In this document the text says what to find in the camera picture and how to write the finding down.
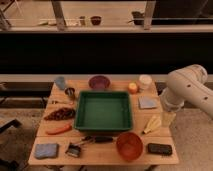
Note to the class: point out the light blue cup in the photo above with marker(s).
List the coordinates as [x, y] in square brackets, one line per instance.
[60, 82]

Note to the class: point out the orange plastic bowl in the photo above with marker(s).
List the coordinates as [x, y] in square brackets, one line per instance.
[129, 146]

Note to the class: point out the yellow banana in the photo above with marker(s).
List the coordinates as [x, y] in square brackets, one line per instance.
[153, 124]

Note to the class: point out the green plastic tray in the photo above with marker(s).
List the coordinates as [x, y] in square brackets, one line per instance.
[103, 111]

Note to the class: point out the purple plastic bowl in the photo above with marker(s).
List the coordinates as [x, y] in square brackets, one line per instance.
[99, 82]

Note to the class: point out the metal measuring cup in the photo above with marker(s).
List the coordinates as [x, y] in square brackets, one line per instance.
[70, 92]

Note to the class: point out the dark red background bowl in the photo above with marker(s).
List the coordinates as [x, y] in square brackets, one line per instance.
[96, 20]

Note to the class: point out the blue folded cloth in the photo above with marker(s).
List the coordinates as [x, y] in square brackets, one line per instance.
[43, 151]

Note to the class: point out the white cup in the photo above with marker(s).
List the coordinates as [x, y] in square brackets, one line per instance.
[144, 81]

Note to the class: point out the orange fruit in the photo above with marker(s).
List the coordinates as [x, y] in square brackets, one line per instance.
[133, 88]

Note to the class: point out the small background jar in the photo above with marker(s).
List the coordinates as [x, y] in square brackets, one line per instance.
[82, 20]

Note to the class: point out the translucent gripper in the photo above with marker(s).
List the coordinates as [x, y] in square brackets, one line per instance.
[167, 118]

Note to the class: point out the dark background pot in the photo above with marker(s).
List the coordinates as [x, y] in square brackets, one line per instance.
[138, 17]

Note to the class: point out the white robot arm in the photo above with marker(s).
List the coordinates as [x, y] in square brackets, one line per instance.
[186, 84]

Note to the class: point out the light blue sponge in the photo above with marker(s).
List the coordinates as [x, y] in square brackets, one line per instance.
[147, 103]

